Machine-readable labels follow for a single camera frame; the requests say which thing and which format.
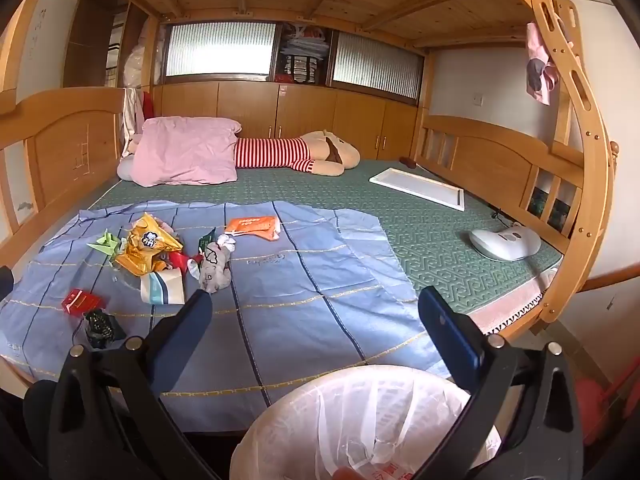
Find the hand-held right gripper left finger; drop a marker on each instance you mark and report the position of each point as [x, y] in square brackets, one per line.
[186, 319]

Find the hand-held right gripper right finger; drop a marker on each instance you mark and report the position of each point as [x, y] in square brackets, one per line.
[450, 331]

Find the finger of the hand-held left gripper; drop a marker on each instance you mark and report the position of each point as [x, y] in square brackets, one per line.
[4, 282]

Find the light blue face mask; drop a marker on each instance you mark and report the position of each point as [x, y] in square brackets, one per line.
[160, 285]

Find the white printed garment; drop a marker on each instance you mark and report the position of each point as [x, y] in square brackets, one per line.
[215, 267]

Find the red garment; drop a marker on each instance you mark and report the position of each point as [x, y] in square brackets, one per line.
[180, 260]

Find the small red box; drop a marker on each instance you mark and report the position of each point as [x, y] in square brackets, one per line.
[80, 301]

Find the dark green packet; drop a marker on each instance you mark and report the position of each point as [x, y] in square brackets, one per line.
[206, 242]

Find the yellow snack bag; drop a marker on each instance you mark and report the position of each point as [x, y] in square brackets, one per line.
[145, 245]

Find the dark wrapper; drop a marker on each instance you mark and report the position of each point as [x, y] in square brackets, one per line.
[100, 327]

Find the white tissue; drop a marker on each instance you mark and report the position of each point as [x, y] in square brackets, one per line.
[226, 241]

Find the pink tissue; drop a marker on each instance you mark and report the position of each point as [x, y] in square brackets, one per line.
[168, 228]

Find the green paper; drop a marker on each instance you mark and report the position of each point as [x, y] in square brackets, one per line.
[107, 242]

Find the orange packet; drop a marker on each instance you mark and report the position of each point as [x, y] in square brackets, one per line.
[250, 225]

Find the white lined trash bin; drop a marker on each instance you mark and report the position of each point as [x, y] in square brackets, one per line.
[310, 425]

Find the white massage pillow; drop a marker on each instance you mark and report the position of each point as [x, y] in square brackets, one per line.
[505, 242]

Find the green patterned bed mat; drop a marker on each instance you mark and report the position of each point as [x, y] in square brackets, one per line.
[425, 220]

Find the blue striped sheet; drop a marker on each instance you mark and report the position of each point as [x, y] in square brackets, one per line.
[300, 285]

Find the white framed board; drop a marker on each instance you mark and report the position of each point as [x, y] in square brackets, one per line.
[415, 185]

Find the red plastic stool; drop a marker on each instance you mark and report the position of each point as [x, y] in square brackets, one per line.
[600, 400]

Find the pink pillow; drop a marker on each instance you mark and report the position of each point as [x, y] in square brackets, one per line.
[185, 152]

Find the dark red pouch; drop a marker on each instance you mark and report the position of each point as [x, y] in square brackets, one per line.
[407, 162]

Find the red striped plush toy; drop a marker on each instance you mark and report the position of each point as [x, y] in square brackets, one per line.
[270, 152]

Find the white striped cloth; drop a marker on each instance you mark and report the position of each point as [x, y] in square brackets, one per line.
[131, 110]

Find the red cloth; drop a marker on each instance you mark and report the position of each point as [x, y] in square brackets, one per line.
[148, 105]

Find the wooden cabinet with glass doors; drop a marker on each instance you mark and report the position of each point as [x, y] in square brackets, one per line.
[310, 110]

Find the white bagged quilts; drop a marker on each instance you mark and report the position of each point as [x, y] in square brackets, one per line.
[136, 60]

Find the pink hanging cloth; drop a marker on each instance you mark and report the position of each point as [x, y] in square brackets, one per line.
[537, 60]

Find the bundle of plastic bags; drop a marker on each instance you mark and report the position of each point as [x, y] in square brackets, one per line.
[300, 45]

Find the wooden bunk bed frame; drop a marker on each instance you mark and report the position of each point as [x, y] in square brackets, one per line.
[75, 135]

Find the white wall switch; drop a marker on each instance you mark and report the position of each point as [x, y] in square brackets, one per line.
[478, 100]

